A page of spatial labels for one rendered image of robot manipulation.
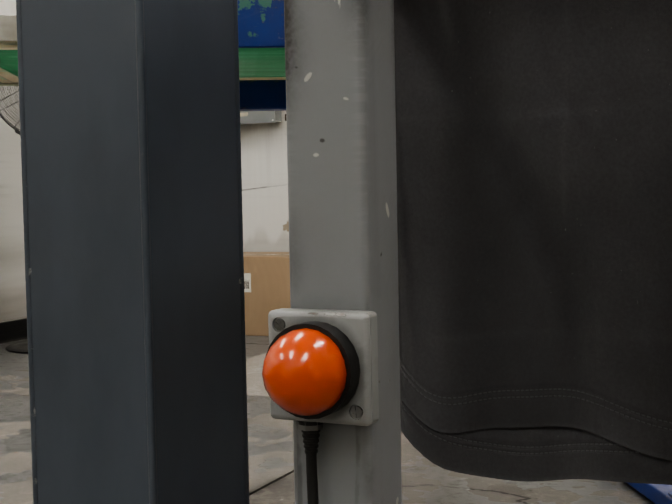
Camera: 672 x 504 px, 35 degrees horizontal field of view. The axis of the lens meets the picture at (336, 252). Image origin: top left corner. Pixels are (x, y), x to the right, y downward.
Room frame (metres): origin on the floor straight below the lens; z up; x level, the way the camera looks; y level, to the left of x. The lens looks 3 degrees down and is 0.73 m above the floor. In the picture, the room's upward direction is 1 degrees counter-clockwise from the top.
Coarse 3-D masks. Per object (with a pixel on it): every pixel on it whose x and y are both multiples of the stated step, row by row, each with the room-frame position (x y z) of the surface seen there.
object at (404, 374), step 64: (448, 0) 0.75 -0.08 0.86; (512, 0) 0.73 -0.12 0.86; (576, 0) 0.71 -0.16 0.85; (640, 0) 0.70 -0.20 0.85; (448, 64) 0.76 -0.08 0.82; (512, 64) 0.74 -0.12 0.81; (576, 64) 0.71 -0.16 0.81; (640, 64) 0.70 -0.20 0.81; (448, 128) 0.76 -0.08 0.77; (512, 128) 0.74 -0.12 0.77; (576, 128) 0.71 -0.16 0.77; (640, 128) 0.70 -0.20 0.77; (448, 192) 0.76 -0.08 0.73; (512, 192) 0.75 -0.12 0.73; (576, 192) 0.72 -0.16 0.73; (640, 192) 0.70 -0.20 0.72; (448, 256) 0.76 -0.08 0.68; (512, 256) 0.75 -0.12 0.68; (576, 256) 0.73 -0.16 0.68; (640, 256) 0.70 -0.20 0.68; (448, 320) 0.76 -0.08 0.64; (512, 320) 0.75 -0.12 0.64; (576, 320) 0.73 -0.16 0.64; (640, 320) 0.70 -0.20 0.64; (448, 384) 0.76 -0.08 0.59; (512, 384) 0.75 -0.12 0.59; (576, 384) 0.73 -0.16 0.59; (640, 384) 0.70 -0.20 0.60; (448, 448) 0.76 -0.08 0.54; (512, 448) 0.75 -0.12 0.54; (576, 448) 0.73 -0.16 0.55; (640, 448) 0.70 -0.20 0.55
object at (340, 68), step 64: (320, 0) 0.48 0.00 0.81; (384, 0) 0.49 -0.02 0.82; (320, 64) 0.48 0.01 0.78; (384, 64) 0.49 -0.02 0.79; (320, 128) 0.48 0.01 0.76; (384, 128) 0.49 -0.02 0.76; (320, 192) 0.48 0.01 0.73; (384, 192) 0.49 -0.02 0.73; (320, 256) 0.48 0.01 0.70; (384, 256) 0.49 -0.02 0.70; (320, 320) 0.47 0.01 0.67; (384, 320) 0.49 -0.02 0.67; (384, 384) 0.49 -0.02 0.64; (320, 448) 0.48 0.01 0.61; (384, 448) 0.49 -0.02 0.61
